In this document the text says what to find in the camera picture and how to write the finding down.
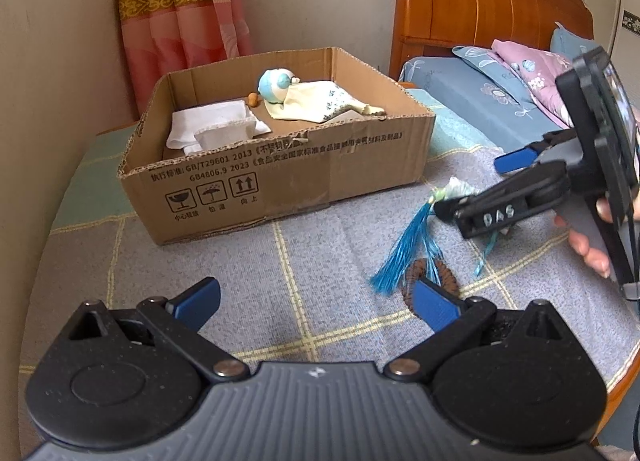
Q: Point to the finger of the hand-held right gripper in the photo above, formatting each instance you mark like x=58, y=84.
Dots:
x=480, y=198
x=515, y=159

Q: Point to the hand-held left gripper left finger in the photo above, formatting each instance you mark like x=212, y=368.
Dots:
x=197, y=298

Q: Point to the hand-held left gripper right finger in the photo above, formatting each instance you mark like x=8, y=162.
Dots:
x=437, y=306

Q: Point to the green patterned sachet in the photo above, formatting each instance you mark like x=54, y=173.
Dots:
x=457, y=188

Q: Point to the blue tassel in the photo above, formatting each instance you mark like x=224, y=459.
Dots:
x=400, y=261

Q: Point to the cardboard box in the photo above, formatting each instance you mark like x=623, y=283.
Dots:
x=300, y=176

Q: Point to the grey mesh cloth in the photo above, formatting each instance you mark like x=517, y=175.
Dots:
x=220, y=138

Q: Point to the pale yellow cloth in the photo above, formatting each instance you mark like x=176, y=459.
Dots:
x=310, y=101

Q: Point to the teal and cream plush toy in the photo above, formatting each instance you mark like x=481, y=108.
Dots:
x=272, y=86

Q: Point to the person's right hand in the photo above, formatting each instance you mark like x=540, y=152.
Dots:
x=592, y=256

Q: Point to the blue floral pillow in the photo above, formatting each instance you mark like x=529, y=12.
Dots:
x=570, y=46
x=500, y=86

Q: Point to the pink floral pillow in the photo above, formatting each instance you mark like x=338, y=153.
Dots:
x=530, y=66

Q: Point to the checked grey green blanket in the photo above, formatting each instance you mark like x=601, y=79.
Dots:
x=325, y=271

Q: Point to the white folded cloth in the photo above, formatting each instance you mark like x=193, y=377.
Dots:
x=200, y=120

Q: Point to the pink patterned curtain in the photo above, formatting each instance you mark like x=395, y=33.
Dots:
x=175, y=16

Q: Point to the patterned wall border strip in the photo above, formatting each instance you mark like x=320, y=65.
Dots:
x=631, y=22

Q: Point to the wooden bed frame rail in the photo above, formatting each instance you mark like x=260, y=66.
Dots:
x=615, y=403

